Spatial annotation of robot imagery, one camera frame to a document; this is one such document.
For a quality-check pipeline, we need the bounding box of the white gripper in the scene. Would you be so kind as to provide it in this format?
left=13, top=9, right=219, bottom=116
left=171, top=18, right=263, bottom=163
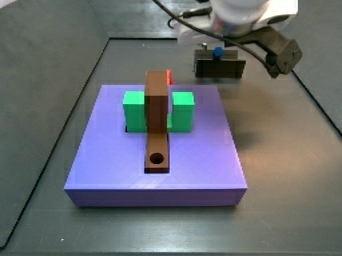
left=174, top=15, right=223, bottom=46

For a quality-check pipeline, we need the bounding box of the blue peg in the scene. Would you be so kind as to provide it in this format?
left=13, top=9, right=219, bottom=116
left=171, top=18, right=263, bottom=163
left=212, top=47, right=224, bottom=60

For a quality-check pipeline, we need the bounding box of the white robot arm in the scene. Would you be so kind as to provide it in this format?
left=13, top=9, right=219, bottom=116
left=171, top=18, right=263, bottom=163
left=174, top=0, right=298, bottom=45

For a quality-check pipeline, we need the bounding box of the black V-shaped fixture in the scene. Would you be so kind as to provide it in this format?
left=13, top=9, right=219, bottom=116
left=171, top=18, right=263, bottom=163
left=194, top=50, right=246, bottom=79

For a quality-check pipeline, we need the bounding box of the red peg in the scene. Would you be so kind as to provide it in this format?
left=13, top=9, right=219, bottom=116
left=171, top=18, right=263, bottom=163
left=166, top=69, right=172, bottom=85

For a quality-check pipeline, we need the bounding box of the green U-shaped block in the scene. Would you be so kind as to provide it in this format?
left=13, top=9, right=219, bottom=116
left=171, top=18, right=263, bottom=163
left=123, top=91, right=195, bottom=133

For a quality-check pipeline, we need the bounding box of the purple base block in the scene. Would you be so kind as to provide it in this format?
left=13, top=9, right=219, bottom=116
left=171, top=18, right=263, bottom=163
left=64, top=85, right=247, bottom=207

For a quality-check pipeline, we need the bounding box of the black cable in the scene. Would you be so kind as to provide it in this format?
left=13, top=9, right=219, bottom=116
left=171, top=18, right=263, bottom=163
left=152, top=0, right=279, bottom=73

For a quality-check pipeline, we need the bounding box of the brown L-shaped bracket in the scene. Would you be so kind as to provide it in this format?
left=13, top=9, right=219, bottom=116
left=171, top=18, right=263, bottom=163
left=144, top=71, right=170, bottom=174

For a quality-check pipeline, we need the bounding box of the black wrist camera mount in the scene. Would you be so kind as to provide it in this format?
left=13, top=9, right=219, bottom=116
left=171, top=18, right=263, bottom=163
left=234, top=27, right=302, bottom=78

